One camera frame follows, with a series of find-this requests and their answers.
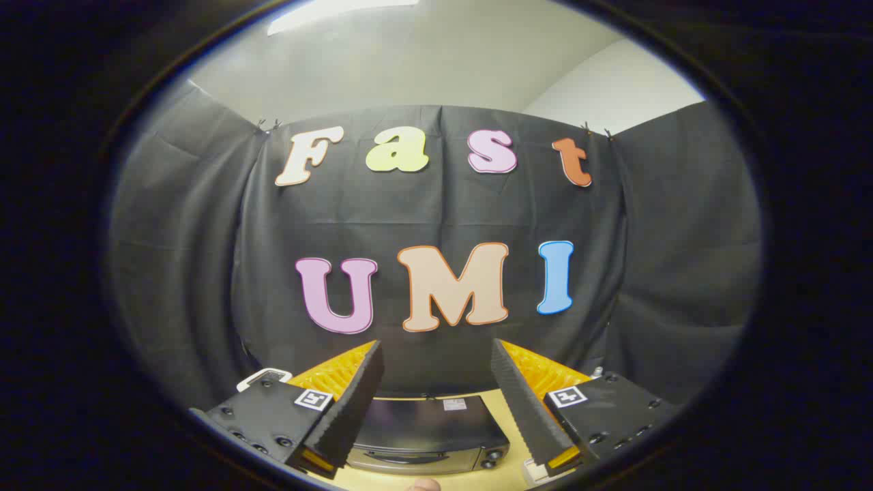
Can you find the white pop-up toaster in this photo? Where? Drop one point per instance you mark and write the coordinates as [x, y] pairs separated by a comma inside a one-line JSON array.
[[262, 374]]

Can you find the black toaster oven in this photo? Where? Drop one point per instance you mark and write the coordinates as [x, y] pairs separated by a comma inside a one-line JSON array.
[[423, 423]]

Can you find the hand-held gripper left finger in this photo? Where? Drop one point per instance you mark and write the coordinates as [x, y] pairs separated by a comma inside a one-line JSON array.
[[351, 402]]

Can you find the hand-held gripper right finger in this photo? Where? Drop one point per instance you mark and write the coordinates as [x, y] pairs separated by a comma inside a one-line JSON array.
[[525, 409]]

